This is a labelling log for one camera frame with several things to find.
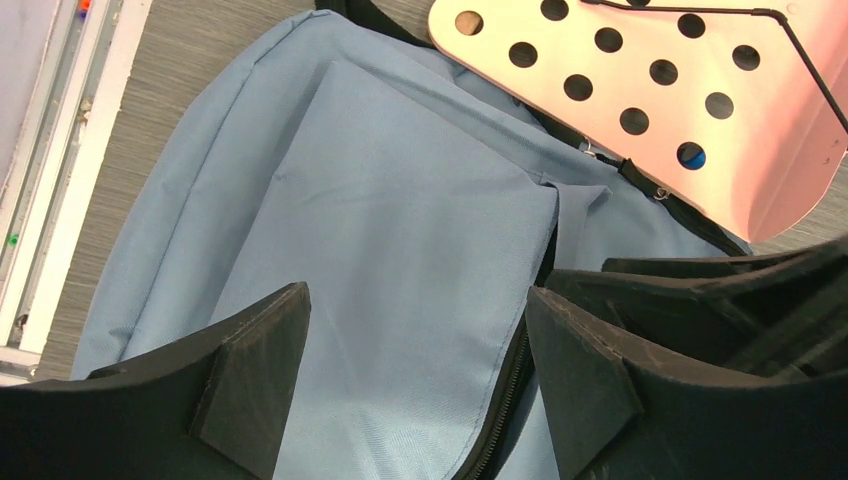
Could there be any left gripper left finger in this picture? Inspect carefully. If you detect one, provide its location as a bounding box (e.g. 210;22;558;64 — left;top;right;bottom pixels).
1;282;311;479

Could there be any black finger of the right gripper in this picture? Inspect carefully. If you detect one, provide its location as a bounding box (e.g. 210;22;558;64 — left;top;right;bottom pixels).
602;238;847;279
545;253;847;379

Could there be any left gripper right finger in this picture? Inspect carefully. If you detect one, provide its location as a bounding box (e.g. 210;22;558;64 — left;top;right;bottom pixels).
526;288;847;479

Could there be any blue fabric backpack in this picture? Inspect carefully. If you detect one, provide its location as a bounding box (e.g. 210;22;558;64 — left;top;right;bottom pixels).
72;11;747;479

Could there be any pink perforated stand board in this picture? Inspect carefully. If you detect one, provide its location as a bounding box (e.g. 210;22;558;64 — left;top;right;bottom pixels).
427;1;847;242

